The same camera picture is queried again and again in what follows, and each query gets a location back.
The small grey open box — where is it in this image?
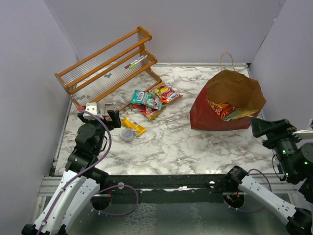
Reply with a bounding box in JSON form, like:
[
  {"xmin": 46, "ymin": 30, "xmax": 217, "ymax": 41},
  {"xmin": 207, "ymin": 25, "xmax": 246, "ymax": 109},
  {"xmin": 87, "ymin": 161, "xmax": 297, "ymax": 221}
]
[{"xmin": 104, "ymin": 104, "xmax": 114, "ymax": 112}]

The yellow snack bar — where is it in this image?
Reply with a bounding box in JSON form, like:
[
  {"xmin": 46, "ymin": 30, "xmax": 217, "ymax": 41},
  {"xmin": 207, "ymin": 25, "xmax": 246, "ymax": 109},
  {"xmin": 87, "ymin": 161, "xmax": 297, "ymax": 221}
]
[{"xmin": 121, "ymin": 115, "xmax": 146, "ymax": 137}]

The red rice cracker bag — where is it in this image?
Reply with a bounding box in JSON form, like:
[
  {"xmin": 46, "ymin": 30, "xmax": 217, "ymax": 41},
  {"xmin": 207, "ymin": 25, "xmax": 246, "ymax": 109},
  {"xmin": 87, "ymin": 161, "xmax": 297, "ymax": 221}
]
[{"xmin": 208, "ymin": 101, "xmax": 236, "ymax": 119}]

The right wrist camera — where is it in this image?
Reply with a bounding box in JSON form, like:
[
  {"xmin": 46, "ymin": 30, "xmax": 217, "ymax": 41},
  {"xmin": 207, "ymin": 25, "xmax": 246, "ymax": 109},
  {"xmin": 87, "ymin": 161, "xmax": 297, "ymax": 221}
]
[{"xmin": 293, "ymin": 118, "xmax": 313, "ymax": 140}]

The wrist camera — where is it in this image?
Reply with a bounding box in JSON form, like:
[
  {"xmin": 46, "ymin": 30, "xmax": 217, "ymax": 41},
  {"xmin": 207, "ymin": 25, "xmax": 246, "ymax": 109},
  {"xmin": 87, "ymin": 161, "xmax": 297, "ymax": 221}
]
[
  {"xmin": 293, "ymin": 118, "xmax": 313, "ymax": 140},
  {"xmin": 77, "ymin": 102, "xmax": 104, "ymax": 120}
]

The beige snack packet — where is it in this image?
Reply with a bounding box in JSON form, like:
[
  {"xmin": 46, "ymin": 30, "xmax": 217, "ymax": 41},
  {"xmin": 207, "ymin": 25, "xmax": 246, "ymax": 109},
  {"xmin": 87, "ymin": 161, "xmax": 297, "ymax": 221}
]
[{"xmin": 227, "ymin": 109, "xmax": 258, "ymax": 120}]

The small red white box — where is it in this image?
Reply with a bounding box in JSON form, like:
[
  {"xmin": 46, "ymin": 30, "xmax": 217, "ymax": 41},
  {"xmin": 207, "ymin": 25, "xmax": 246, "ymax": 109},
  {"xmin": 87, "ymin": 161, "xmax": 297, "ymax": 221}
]
[{"xmin": 97, "ymin": 113, "xmax": 109, "ymax": 120}]

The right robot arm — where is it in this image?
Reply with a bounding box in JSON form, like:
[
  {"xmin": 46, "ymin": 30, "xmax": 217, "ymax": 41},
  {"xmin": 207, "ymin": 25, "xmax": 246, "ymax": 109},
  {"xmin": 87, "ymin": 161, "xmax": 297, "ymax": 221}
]
[{"xmin": 224, "ymin": 117, "xmax": 313, "ymax": 235}]

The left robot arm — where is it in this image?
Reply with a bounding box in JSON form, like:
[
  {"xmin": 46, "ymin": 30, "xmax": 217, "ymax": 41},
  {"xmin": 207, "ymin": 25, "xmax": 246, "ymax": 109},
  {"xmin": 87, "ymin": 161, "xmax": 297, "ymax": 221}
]
[{"xmin": 22, "ymin": 107, "xmax": 121, "ymax": 235}]

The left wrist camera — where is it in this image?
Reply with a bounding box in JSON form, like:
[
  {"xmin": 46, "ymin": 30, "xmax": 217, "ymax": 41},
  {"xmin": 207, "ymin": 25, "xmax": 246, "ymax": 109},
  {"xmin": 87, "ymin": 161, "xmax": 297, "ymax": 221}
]
[{"xmin": 77, "ymin": 102, "xmax": 104, "ymax": 120}]

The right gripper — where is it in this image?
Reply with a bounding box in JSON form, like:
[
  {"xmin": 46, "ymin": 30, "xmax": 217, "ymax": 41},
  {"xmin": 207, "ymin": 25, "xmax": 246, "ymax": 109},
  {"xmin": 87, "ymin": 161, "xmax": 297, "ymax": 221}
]
[{"xmin": 249, "ymin": 115, "xmax": 303, "ymax": 178}]

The orange wooden rack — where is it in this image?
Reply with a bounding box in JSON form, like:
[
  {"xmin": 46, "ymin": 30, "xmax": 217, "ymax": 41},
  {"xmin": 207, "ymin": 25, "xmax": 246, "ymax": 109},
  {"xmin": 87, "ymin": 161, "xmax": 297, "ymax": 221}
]
[{"xmin": 55, "ymin": 26, "xmax": 162, "ymax": 108}]

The black mounting rail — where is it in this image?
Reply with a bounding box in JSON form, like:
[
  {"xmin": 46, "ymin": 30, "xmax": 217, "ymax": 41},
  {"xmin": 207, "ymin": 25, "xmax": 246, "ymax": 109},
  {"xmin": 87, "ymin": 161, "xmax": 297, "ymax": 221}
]
[{"xmin": 97, "ymin": 167, "xmax": 245, "ymax": 204}]

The teal Fox's candy bag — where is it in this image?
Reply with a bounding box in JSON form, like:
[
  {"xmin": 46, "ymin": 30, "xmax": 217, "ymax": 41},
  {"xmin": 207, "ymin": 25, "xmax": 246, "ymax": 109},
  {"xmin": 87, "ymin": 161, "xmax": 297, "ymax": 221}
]
[{"xmin": 131, "ymin": 90, "xmax": 162, "ymax": 110}]

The small clear plastic cup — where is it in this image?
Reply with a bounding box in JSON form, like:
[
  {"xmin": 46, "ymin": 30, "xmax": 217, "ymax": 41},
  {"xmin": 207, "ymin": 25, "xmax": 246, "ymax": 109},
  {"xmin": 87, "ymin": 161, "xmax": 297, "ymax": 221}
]
[{"xmin": 121, "ymin": 128, "xmax": 134, "ymax": 142}]

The red brown paper bag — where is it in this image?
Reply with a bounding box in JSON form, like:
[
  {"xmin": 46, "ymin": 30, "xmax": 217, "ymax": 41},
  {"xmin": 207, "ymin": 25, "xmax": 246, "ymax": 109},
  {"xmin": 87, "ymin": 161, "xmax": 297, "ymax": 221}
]
[{"xmin": 189, "ymin": 52, "xmax": 266, "ymax": 131}]

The orange fruit candy bag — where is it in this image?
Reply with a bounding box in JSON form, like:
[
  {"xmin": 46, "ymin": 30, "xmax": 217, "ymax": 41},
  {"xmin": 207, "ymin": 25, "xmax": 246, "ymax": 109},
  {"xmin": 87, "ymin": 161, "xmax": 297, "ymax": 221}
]
[{"xmin": 132, "ymin": 104, "xmax": 166, "ymax": 121}]

